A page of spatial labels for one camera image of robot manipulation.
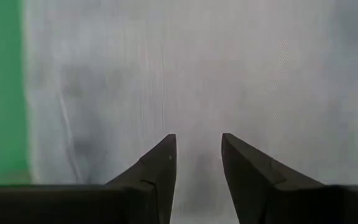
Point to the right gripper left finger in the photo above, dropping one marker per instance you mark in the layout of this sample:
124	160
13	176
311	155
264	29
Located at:
154	186

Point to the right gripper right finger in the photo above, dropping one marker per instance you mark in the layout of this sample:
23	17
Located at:
253	193

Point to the light blue denim garment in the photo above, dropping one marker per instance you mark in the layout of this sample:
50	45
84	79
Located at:
197	77

